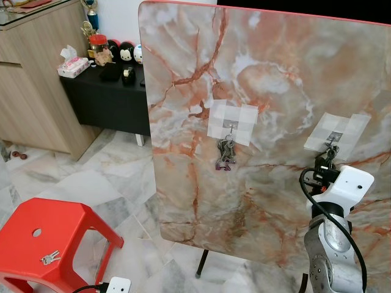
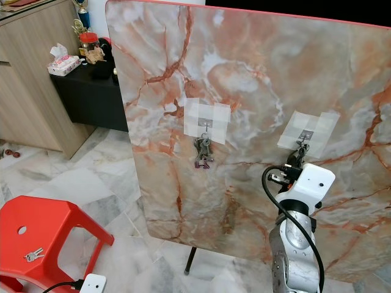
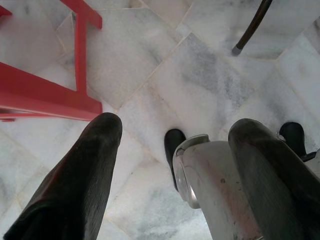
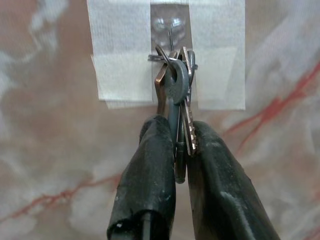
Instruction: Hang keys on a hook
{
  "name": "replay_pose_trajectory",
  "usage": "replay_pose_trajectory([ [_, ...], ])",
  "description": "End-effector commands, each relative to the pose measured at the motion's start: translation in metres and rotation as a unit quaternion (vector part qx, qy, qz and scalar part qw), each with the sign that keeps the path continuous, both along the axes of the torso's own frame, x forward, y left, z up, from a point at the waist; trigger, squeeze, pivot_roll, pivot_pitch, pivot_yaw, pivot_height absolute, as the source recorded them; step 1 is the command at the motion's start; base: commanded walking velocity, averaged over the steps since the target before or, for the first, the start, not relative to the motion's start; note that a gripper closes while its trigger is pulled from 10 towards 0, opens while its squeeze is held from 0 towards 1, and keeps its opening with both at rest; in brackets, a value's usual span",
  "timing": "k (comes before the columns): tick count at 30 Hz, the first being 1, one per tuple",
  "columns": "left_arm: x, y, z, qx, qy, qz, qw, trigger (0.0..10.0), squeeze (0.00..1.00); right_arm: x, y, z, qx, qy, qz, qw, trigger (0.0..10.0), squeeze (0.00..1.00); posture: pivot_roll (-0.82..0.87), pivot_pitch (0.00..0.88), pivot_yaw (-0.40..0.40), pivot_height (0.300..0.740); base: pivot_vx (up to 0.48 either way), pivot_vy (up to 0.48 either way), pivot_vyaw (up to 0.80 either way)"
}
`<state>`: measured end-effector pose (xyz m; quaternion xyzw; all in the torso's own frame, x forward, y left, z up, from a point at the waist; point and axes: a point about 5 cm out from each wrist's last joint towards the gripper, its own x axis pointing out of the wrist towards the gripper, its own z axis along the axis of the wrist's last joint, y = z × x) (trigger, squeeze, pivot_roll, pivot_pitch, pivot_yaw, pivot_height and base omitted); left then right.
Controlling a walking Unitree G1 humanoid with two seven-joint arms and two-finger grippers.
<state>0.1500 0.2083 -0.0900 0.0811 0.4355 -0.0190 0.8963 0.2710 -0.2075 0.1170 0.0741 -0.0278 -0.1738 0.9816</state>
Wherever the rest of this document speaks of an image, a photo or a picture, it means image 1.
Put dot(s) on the pink tissue pack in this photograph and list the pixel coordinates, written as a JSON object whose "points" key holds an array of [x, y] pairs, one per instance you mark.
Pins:
{"points": [[73, 64]]}

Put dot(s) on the small gold trophy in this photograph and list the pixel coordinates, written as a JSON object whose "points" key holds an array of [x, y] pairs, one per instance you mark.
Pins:
{"points": [[87, 29]]}

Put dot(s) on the marble pattern folding table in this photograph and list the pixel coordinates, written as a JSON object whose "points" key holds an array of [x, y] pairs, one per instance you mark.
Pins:
{"points": [[269, 79]]}

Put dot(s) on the small red dumbbell toy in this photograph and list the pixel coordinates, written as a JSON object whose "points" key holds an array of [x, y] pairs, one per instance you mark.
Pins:
{"points": [[19, 153]]}

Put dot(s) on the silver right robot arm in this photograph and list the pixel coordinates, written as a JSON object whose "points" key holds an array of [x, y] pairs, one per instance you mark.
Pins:
{"points": [[333, 256]]}

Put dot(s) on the red booklet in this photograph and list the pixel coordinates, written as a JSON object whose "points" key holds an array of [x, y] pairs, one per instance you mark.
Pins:
{"points": [[38, 3]]}

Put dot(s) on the silver key bunch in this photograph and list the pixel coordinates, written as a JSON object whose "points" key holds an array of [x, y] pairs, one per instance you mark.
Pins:
{"points": [[50, 257]]}

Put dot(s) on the red plastic stool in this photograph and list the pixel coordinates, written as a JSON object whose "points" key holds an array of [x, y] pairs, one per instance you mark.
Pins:
{"points": [[55, 223]]}

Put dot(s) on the dark key bunch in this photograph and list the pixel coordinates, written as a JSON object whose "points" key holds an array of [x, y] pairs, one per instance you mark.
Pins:
{"points": [[226, 152]]}

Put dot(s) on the blue globe trophy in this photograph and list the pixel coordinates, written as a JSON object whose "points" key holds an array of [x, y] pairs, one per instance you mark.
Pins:
{"points": [[93, 9]]}

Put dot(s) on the black low console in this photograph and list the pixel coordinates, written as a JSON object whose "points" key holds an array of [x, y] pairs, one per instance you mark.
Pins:
{"points": [[110, 104]]}

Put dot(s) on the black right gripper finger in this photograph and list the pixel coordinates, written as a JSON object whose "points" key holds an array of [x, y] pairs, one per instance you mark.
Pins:
{"points": [[323, 155], [333, 152]]}

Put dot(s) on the black tape dispenser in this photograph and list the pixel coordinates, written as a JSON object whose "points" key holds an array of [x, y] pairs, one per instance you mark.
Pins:
{"points": [[128, 76]]}

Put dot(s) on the black table leg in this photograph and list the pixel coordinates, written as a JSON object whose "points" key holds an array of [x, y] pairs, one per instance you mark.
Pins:
{"points": [[201, 264]]}

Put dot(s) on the small wooden tray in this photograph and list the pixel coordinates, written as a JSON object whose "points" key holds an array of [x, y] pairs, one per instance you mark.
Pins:
{"points": [[18, 9]]}

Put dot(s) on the black box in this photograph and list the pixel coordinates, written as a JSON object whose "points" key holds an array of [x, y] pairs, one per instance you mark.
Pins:
{"points": [[109, 73]]}

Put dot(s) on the white round plush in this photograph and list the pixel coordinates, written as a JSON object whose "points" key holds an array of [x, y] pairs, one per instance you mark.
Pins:
{"points": [[138, 54]]}

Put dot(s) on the white console leg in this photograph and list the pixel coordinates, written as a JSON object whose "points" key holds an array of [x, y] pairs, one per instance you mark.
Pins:
{"points": [[140, 140]]}

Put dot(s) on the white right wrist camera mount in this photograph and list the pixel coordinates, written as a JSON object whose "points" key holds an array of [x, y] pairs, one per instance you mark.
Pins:
{"points": [[347, 188]]}

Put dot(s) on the light wood cabinet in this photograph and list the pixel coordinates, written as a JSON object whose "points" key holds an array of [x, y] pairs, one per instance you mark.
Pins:
{"points": [[36, 91]]}

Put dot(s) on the black mouse plush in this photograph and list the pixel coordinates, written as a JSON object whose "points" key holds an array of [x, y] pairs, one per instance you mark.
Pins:
{"points": [[126, 54]]}

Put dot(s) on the clear adhesive wall hook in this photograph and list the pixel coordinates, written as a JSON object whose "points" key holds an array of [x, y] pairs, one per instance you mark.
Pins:
{"points": [[342, 128], [232, 122]]}

